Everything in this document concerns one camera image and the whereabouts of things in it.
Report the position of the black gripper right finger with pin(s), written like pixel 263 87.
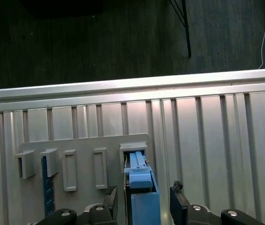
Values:
pixel 179 206

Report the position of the grey plastic parts rack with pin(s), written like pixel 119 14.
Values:
pixel 85 145

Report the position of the hard disk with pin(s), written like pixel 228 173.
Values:
pixel 144 206

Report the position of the blue loose RAM stick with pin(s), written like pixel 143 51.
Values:
pixel 49 187

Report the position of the black tripod stand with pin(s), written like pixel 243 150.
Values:
pixel 187 35

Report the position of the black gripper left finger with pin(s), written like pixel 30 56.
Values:
pixel 112 206

